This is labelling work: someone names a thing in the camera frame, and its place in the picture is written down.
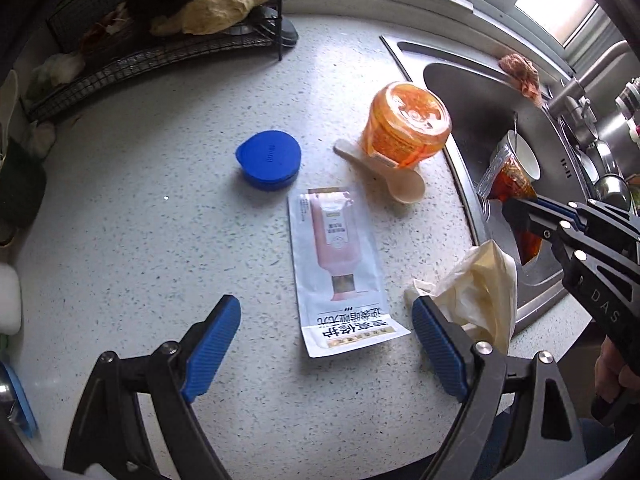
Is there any cream plastic bag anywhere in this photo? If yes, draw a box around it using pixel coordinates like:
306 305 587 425
405 240 518 354

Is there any blue rimmed steel bowl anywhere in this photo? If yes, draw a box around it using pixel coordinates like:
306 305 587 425
1 362 38 439

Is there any person's right hand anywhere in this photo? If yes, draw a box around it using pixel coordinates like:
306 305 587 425
594 337 640 403

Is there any beige plastic spoon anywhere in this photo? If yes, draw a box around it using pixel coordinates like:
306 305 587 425
333 139 426 205

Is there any orange plastic jar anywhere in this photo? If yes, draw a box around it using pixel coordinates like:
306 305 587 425
359 81 452 169

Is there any black wire rack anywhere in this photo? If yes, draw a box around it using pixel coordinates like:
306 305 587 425
23 0 297 122

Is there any white ceramic sugar pot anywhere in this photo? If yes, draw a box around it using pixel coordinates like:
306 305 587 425
0 262 22 336

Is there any dark green utensil mug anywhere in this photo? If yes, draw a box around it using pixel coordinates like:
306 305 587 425
0 139 47 229

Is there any white cup in sink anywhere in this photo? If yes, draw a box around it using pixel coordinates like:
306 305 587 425
502 112 541 181

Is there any blue round lid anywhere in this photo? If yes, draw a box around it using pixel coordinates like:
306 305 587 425
235 130 302 192

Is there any white pink sachet packet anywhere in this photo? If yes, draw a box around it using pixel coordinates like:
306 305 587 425
288 186 410 359

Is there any orange scrub cloth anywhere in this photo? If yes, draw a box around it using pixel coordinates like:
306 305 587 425
498 53 542 107

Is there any red chili sauce packet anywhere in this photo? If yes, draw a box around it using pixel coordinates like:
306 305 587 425
476 144 542 266

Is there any kitchen faucet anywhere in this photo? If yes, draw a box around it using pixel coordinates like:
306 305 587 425
547 40 639 150

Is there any stainless steel sink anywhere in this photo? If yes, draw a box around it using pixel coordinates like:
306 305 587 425
377 34 601 334

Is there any garlic bulb on counter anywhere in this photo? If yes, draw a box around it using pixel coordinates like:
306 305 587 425
24 122 56 160

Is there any ginger root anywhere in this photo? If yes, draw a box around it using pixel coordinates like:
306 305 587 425
150 0 269 37

